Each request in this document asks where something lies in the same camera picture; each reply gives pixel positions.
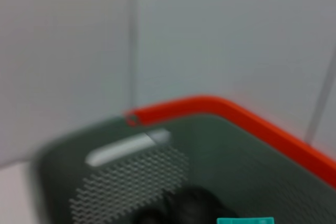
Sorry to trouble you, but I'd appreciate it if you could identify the teal square brick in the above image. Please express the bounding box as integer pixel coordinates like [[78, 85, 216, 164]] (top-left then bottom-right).
[[216, 217, 275, 224]]

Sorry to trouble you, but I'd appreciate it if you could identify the grey-green perforated storage bin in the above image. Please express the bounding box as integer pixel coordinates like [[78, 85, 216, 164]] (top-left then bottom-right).
[[34, 113, 336, 224]]

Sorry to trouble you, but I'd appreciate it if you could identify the dark clay teapot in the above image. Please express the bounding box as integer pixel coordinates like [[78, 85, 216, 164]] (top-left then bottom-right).
[[133, 186, 237, 224]]

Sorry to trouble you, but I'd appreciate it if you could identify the orange bin handle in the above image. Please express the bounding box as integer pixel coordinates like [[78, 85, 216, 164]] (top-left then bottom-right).
[[123, 95, 336, 189]]

